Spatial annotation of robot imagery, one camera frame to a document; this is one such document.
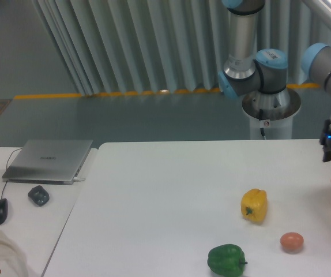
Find black mouse cable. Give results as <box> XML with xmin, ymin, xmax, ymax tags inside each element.
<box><xmin>0</xmin><ymin>145</ymin><xmax>24</xmax><ymax>200</ymax></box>

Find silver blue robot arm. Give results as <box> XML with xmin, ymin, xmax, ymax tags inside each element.
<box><xmin>218</xmin><ymin>1</ymin><xmax>331</xmax><ymax>162</ymax></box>

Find brown egg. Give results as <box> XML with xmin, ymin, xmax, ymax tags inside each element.
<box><xmin>280</xmin><ymin>232</ymin><xmax>304</xmax><ymax>252</ymax></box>

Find grey folding partition curtain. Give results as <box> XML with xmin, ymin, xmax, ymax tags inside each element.
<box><xmin>33</xmin><ymin>1</ymin><xmax>331</xmax><ymax>96</ymax></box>

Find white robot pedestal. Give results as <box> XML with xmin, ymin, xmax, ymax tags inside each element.
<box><xmin>242</xmin><ymin>88</ymin><xmax>301</xmax><ymax>140</ymax></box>

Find yellow bell pepper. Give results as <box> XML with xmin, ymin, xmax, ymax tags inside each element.
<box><xmin>240</xmin><ymin>189</ymin><xmax>268</xmax><ymax>223</ymax></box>

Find small black plastic object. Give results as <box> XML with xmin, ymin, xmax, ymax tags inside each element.
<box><xmin>28</xmin><ymin>185</ymin><xmax>50</xmax><ymax>207</ymax></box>

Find silver laptop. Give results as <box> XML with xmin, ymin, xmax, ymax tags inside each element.
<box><xmin>2</xmin><ymin>140</ymin><xmax>93</xmax><ymax>185</ymax></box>

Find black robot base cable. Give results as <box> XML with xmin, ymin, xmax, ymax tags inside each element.
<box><xmin>258</xmin><ymin>108</ymin><xmax>268</xmax><ymax>140</ymax></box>

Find green bell pepper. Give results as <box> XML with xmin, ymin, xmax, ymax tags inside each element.
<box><xmin>207</xmin><ymin>244</ymin><xmax>247</xmax><ymax>276</ymax></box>

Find white side table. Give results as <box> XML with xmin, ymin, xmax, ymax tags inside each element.
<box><xmin>0</xmin><ymin>147</ymin><xmax>97</xmax><ymax>276</ymax></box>

